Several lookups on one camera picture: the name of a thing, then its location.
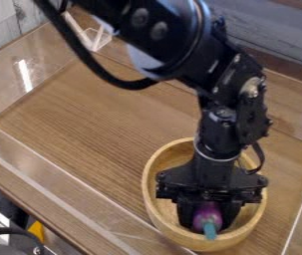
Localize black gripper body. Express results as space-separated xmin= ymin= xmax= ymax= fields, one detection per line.
xmin=155 ymin=158 xmax=269 ymax=204

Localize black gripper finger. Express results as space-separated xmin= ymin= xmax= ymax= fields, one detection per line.
xmin=221 ymin=201 xmax=242 ymax=229
xmin=177 ymin=200 xmax=195 ymax=229

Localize purple toy eggplant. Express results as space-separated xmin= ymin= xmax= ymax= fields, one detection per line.
xmin=191 ymin=202 xmax=222 ymax=240

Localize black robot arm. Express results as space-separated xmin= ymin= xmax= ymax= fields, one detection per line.
xmin=74 ymin=0 xmax=272 ymax=232

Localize brown wooden bowl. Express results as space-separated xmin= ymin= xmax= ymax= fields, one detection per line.
xmin=142 ymin=137 xmax=268 ymax=253

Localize yellow tag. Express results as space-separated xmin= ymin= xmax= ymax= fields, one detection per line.
xmin=28 ymin=220 xmax=46 ymax=242

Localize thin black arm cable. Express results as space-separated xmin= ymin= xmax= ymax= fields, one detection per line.
xmin=238 ymin=141 xmax=266 ymax=176

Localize clear acrylic front wall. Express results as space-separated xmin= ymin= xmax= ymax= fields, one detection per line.
xmin=0 ymin=129 xmax=195 ymax=255

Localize black cable loop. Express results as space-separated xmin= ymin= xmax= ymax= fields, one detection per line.
xmin=0 ymin=226 xmax=44 ymax=255

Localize clear acrylic corner bracket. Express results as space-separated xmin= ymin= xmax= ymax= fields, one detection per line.
xmin=63 ymin=11 xmax=113 ymax=52

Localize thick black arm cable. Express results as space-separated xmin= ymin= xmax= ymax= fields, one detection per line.
xmin=32 ymin=0 xmax=163 ymax=92

